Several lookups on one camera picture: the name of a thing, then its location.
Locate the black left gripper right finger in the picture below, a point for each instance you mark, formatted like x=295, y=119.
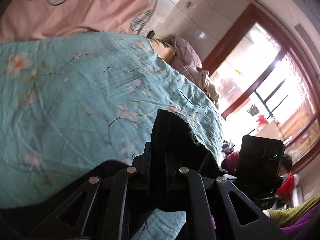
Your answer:
x=175, y=162

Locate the red-brown wooden window frame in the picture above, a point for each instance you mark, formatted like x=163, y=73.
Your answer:
x=266, y=86

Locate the black fleece pants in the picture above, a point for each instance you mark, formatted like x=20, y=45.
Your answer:
x=115, y=200

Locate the teal floral bed sheet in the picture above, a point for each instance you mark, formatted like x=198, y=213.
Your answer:
x=85, y=105

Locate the pink quilt with plaid hearts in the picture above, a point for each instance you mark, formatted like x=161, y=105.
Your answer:
x=38, y=19

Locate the pink checked pillow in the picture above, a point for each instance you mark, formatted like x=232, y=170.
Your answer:
x=183, y=58

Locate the purple cloth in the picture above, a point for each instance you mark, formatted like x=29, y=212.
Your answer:
x=304, y=226

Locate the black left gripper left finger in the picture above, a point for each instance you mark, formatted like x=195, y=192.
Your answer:
x=142, y=162

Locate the seated person in red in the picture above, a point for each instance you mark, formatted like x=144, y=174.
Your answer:
x=284, y=193

